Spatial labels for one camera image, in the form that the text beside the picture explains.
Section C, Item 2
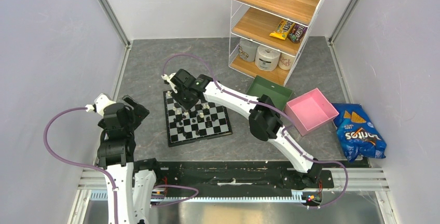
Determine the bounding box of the purple cable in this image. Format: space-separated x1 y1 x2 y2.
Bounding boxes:
162 53 349 209
43 107 200 224

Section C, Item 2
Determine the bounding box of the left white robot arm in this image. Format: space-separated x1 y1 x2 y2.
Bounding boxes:
93 93 163 223

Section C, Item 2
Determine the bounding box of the white toilet paper roll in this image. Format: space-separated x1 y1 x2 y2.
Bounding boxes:
255 45 281 72

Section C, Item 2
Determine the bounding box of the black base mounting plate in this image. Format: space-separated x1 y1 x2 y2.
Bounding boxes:
134 159 334 198

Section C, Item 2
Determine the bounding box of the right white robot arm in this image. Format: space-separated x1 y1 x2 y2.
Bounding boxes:
161 69 322 187

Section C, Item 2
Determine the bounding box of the pink square tray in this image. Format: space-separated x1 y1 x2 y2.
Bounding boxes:
284 88 339 136

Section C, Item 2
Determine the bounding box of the yellow M&M candy bag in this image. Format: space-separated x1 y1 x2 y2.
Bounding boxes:
269 19 295 40

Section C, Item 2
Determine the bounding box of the grey mug with drawing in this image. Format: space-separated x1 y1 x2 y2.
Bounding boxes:
239 38 259 62

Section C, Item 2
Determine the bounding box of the brown M&M candy bag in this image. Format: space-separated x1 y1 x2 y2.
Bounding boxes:
288 23 308 43

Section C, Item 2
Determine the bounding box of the white wire wooden shelf unit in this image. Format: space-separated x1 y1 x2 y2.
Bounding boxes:
229 0 325 66

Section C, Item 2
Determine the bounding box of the green square tray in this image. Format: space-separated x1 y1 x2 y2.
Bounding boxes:
246 76 293 110

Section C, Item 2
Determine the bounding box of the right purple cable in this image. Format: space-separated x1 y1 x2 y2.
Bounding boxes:
162 53 349 209

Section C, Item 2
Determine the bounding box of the black white chessboard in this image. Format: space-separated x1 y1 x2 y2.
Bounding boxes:
163 91 232 147

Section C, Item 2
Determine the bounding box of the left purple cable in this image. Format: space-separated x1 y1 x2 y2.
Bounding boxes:
43 107 200 224

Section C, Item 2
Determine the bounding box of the blue Doritos chip bag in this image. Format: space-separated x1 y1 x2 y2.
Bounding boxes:
333 103 387 162

